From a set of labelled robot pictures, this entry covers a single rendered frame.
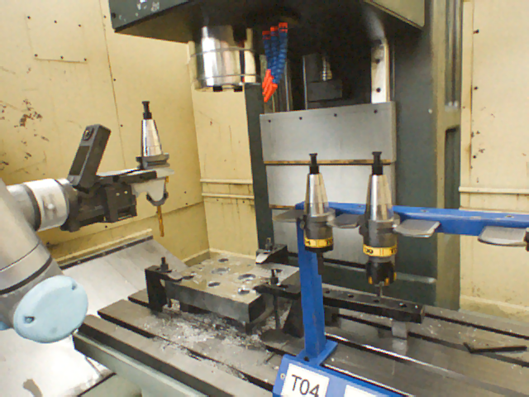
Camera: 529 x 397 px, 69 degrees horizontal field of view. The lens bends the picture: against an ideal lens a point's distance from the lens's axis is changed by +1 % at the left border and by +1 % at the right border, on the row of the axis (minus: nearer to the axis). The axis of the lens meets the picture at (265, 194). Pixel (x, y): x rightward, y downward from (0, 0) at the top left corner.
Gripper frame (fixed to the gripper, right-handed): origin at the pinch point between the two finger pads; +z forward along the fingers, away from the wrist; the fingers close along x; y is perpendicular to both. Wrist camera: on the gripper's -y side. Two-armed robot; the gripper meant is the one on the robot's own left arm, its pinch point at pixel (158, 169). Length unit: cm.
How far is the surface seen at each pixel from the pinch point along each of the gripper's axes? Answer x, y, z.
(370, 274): 40.6, 17.6, 6.7
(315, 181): 31.3, 3.1, 7.5
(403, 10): 34, -29, 49
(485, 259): 45, 49, 104
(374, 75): 20, -17, 65
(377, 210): 42.1, 7.1, 6.7
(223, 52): 6.4, -22.4, 15.9
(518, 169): 54, 16, 104
